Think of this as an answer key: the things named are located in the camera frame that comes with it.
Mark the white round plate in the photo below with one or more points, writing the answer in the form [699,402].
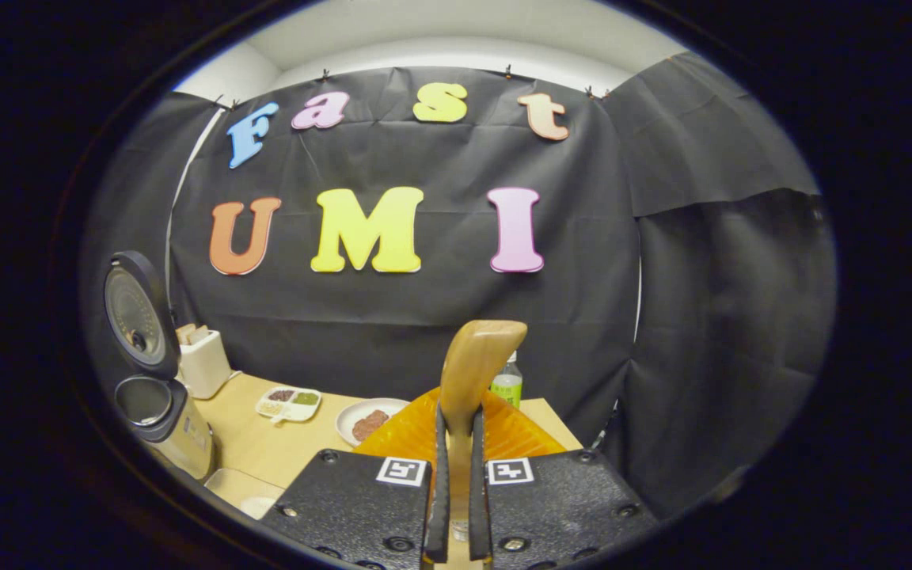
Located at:
[345,419]

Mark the black backdrop cloth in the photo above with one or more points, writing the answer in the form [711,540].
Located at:
[662,277]

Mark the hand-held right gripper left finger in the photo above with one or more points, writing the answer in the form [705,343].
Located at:
[353,507]

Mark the brown meat piece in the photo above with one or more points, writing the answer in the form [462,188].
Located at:
[369,425]

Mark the wooden spoon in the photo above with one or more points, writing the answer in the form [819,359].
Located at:
[476,356]

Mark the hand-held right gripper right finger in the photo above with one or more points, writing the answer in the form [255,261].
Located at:
[559,507]

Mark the green label drink bottle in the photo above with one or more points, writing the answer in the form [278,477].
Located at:
[507,388]

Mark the toast slice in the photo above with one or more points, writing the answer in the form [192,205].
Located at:
[203,332]
[187,334]

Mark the grey rice cooker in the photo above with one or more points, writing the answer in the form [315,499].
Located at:
[179,443]

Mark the white toaster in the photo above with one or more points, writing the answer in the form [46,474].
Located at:
[207,368]

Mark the white divided bean tray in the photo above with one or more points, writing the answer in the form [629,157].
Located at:
[288,404]

